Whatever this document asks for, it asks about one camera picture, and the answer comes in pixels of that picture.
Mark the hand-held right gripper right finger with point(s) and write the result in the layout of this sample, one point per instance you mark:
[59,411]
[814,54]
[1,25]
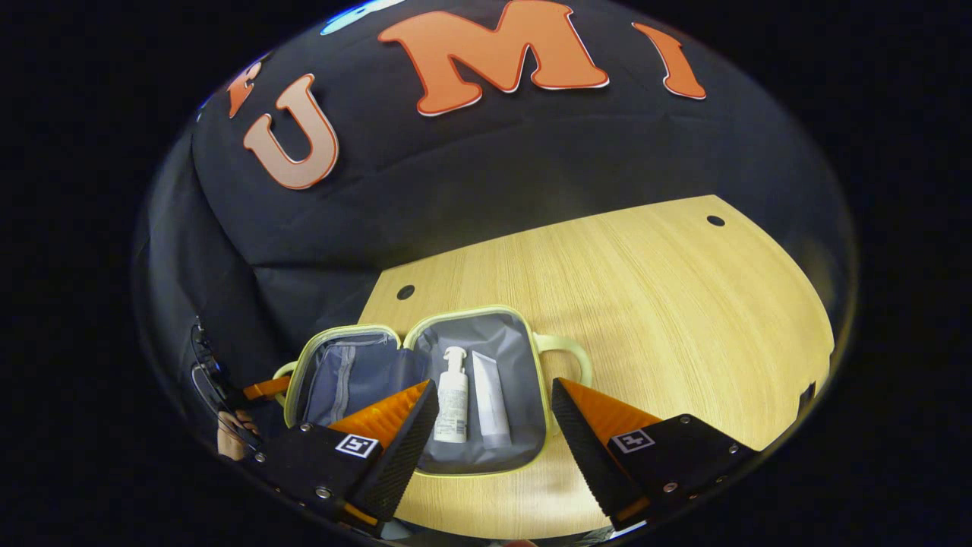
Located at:
[585,456]

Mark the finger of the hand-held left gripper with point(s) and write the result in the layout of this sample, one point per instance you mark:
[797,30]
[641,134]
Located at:
[267,388]

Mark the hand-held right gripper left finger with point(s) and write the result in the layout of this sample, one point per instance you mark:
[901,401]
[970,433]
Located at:
[402,456]

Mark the white pump bottle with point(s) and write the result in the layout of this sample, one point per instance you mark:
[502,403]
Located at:
[452,403]

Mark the white cream tube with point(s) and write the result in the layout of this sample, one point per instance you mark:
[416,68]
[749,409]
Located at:
[491,403]

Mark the black backdrop cloth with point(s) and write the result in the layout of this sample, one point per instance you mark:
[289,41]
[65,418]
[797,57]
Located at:
[493,175]

